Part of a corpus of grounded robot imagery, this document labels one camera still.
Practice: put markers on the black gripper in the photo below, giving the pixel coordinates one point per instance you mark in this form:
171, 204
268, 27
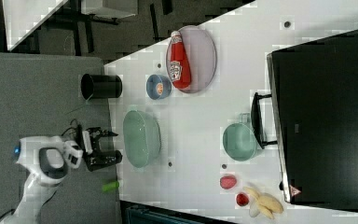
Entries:
93, 156

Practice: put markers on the black toaster oven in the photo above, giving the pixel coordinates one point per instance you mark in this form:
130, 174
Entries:
314, 95

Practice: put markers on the green marker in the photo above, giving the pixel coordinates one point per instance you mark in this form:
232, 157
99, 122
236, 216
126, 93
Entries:
110, 186

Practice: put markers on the blue small bowl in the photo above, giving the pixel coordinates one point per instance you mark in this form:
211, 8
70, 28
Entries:
151, 87

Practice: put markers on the green mug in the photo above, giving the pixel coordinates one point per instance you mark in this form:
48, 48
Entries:
239, 140

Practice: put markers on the black cylindrical cup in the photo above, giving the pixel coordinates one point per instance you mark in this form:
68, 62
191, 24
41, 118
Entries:
100, 86

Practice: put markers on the small red fruit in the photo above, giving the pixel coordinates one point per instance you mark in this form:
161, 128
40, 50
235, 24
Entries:
242, 199

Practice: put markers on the orange slice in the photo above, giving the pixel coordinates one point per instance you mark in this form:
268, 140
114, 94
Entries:
160, 88

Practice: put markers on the peeled banana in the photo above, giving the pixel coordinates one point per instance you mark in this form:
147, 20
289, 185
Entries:
263, 204

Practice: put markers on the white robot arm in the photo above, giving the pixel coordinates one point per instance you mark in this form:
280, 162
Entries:
49, 159

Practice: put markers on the grey round plate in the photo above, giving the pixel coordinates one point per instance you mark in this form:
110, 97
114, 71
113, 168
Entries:
201, 55

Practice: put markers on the red ketchup bottle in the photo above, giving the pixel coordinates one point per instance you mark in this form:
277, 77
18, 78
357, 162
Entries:
179, 68

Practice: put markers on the red strawberry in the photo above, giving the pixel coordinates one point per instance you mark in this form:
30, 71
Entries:
228, 182

